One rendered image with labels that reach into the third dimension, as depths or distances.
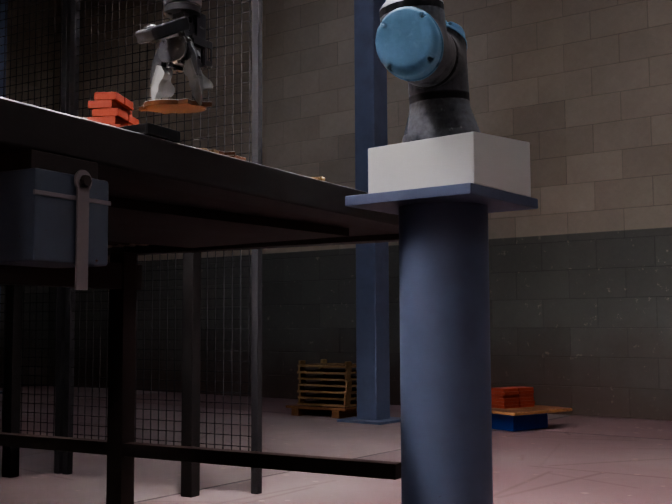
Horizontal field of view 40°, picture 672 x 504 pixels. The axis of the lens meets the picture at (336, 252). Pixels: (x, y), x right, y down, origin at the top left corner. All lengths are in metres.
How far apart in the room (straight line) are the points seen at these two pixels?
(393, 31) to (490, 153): 0.28
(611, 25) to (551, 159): 0.99
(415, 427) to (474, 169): 0.48
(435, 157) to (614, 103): 5.07
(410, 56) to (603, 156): 5.07
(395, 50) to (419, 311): 0.47
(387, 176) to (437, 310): 0.26
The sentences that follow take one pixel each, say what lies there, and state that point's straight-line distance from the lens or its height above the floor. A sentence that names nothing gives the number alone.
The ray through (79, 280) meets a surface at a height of 0.69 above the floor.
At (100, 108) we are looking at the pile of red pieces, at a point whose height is 1.26.
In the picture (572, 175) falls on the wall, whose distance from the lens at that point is 6.73.
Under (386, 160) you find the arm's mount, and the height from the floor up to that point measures 0.93.
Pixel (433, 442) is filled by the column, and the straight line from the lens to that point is 1.72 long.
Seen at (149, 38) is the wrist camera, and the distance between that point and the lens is 1.82.
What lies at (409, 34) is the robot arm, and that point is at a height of 1.13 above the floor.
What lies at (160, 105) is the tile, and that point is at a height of 1.04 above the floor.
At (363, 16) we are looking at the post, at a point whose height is 2.67.
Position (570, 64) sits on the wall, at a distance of 6.89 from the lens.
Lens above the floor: 0.63
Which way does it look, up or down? 4 degrees up
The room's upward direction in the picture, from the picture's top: straight up
